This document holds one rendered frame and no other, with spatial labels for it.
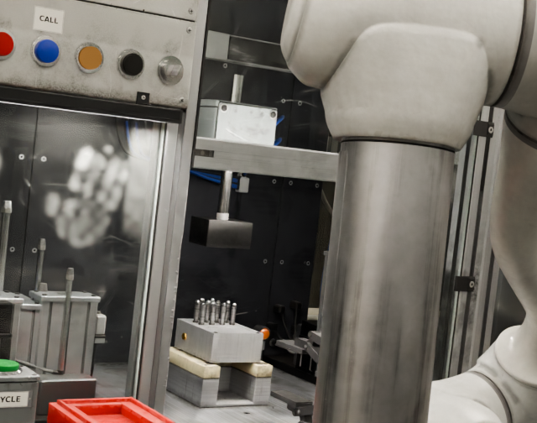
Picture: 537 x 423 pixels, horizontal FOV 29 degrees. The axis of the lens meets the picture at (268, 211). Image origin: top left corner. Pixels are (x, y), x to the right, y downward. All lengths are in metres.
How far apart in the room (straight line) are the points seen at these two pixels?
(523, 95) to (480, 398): 0.50
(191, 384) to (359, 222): 0.87
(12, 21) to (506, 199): 0.67
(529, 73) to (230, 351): 0.92
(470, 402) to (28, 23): 0.72
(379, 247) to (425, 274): 0.05
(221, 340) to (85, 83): 0.51
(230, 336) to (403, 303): 0.85
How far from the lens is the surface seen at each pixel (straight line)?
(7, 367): 1.30
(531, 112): 0.97
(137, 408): 1.44
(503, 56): 0.91
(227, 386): 1.81
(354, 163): 0.90
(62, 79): 1.40
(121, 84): 1.44
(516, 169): 1.03
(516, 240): 1.09
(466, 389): 1.33
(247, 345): 1.73
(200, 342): 1.73
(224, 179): 1.76
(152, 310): 1.50
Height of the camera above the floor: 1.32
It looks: 3 degrees down
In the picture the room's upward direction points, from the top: 6 degrees clockwise
